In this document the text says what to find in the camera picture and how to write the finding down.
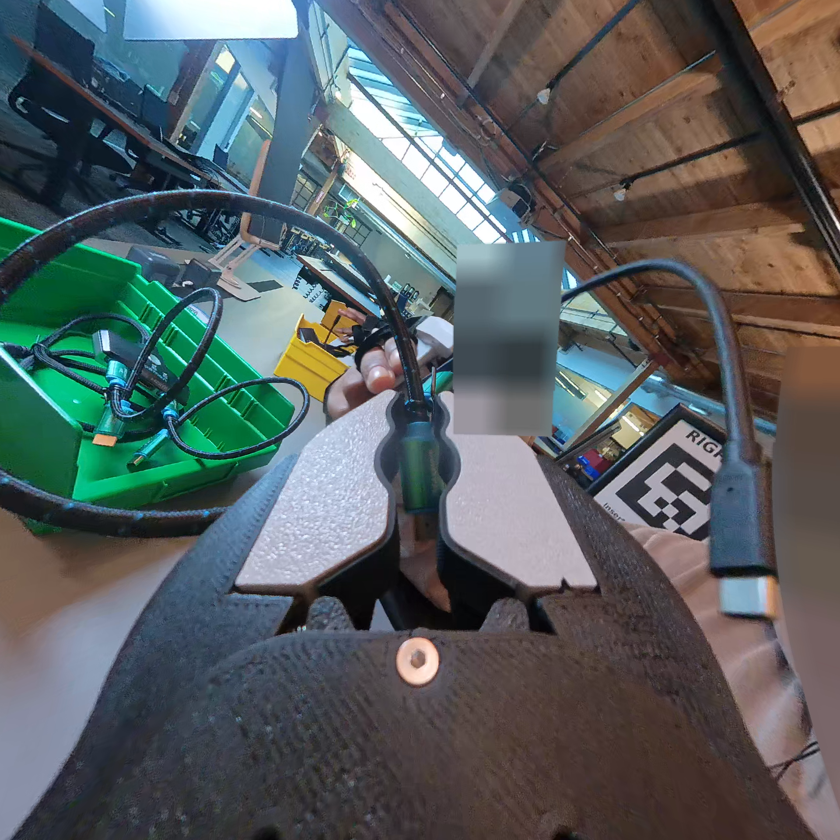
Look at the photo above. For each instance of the black office chair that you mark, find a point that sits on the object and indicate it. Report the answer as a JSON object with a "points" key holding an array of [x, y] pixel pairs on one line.
{"points": [[46, 98]]}

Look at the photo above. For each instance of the person's left hand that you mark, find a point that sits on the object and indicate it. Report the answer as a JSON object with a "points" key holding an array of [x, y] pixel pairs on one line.
{"points": [[426, 577]]}

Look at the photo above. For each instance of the yellow plastic bin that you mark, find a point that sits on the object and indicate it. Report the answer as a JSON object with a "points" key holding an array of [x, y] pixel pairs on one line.
{"points": [[305, 358]]}

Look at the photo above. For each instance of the green potted plant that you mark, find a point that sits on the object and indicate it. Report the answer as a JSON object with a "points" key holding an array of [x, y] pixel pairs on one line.
{"points": [[341, 210]]}

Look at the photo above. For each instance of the black white coded sign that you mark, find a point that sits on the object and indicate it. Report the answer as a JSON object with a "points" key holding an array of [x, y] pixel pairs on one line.
{"points": [[656, 485]]}

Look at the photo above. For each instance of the small dark grey device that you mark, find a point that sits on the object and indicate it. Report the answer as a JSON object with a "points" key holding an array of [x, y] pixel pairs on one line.
{"points": [[154, 262]]}

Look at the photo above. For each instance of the wooden desk with black legs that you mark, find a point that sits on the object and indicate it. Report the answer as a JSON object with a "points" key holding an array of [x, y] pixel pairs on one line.
{"points": [[118, 124]]}

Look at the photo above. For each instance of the tan laptop with black cover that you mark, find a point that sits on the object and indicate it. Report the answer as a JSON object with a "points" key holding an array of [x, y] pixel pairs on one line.
{"points": [[275, 164]]}

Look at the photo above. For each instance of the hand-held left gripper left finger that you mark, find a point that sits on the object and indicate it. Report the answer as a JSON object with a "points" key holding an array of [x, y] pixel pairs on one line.
{"points": [[321, 512]]}

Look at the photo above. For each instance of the white laptop stand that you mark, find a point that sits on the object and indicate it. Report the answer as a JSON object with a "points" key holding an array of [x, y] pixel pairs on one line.
{"points": [[229, 269]]}

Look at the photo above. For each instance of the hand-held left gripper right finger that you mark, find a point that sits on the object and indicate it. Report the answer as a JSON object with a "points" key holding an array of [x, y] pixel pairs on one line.
{"points": [[512, 518]]}

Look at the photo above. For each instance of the person's right hand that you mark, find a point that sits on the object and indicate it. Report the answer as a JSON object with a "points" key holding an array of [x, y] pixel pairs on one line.
{"points": [[367, 380]]}

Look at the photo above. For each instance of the green plastic bin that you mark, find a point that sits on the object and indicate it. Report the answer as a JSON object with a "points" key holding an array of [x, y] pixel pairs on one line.
{"points": [[39, 426]]}

